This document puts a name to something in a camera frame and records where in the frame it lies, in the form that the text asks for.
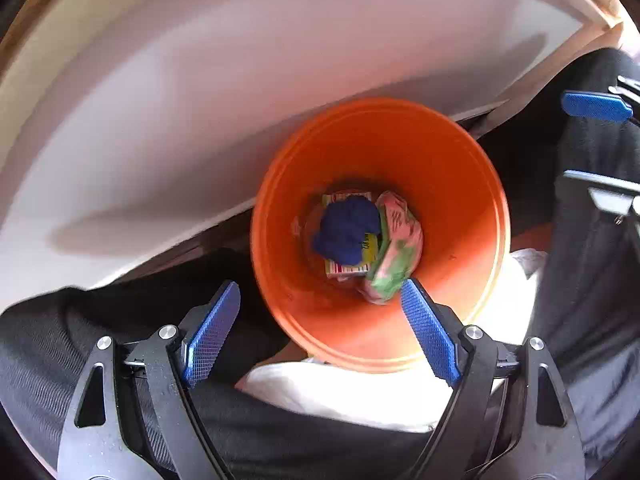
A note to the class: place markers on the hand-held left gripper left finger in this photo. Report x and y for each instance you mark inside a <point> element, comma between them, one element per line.
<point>212,332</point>

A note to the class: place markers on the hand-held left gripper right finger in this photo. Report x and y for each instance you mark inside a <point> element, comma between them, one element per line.
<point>430,332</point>

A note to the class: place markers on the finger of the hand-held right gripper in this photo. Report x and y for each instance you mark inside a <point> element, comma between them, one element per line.
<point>607,197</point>
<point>592,105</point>

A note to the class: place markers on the orange plastic bucket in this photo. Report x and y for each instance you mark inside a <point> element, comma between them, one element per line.
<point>450,185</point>

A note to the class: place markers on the person's right trouser leg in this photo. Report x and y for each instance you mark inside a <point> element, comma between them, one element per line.
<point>575,285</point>

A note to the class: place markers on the green and pink wrapper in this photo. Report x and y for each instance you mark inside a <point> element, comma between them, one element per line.
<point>400,240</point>

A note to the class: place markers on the yellow and red carton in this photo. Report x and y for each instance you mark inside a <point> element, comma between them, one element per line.
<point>350,270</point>

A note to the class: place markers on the white cloth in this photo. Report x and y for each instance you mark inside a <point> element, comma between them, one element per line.
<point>340,395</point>

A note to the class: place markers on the crumpled blue cloth ball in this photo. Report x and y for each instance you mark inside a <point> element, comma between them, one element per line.
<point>345,230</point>

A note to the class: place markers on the white bed side panel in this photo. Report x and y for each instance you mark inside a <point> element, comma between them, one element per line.
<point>200,110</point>

